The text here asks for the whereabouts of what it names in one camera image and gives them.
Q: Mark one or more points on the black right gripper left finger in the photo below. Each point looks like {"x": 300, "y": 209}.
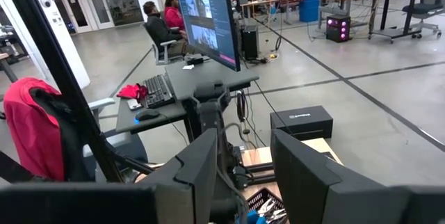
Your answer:
{"x": 187, "y": 182}

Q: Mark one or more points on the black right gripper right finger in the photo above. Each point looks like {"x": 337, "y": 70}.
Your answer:
{"x": 306, "y": 182}

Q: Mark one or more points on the black slotted plastic basket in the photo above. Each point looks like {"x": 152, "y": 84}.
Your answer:
{"x": 259, "y": 198}

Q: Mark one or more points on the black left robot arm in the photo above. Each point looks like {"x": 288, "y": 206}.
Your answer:
{"x": 210, "y": 112}

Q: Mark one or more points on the black cardboard box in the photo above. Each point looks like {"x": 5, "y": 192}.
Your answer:
{"x": 302, "y": 123}

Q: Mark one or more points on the grey office chair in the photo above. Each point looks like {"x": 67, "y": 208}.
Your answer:
{"x": 121, "y": 144}
{"x": 161, "y": 51}

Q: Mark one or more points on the black computer mouse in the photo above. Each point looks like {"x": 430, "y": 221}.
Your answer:
{"x": 146, "y": 114}

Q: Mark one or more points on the smartphone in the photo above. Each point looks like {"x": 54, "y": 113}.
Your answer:
{"x": 134, "y": 104}

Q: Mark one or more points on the black keyboard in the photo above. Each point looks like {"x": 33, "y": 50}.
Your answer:
{"x": 158, "y": 90}

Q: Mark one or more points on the dark grey desk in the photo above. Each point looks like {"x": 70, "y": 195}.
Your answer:
{"x": 208, "y": 78}

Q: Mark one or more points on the red cloth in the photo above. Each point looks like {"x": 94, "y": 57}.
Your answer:
{"x": 132, "y": 91}

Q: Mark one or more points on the white paper note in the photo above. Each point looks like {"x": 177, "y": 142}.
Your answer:
{"x": 188, "y": 67}

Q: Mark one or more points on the small black desk device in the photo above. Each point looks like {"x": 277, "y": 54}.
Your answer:
{"x": 194, "y": 59}

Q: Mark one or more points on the black computer tower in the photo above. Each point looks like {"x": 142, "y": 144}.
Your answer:
{"x": 250, "y": 41}

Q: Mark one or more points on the person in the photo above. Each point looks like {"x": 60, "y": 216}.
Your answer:
{"x": 174, "y": 17}
{"x": 158, "y": 31}

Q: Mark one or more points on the purple-lit computer tower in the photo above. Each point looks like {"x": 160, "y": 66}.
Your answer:
{"x": 338, "y": 27}

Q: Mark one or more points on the black computer monitor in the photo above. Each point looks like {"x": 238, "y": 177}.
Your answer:
{"x": 208, "y": 18}

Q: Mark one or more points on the red jacket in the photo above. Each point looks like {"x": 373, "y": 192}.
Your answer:
{"x": 31, "y": 130}

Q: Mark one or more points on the blue bin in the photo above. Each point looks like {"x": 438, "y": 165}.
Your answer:
{"x": 308, "y": 9}

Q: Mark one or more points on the wooden background desk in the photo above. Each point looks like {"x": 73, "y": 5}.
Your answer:
{"x": 271, "y": 3}

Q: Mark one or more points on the glass double door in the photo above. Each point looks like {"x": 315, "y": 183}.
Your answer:
{"x": 87, "y": 10}

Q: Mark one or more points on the dark office chair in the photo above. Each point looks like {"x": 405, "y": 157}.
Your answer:
{"x": 422, "y": 8}

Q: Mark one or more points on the black rig post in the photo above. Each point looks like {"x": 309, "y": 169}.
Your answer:
{"x": 52, "y": 67}

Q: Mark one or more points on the white dome security camera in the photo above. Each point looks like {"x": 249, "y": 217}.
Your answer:
{"x": 45, "y": 2}

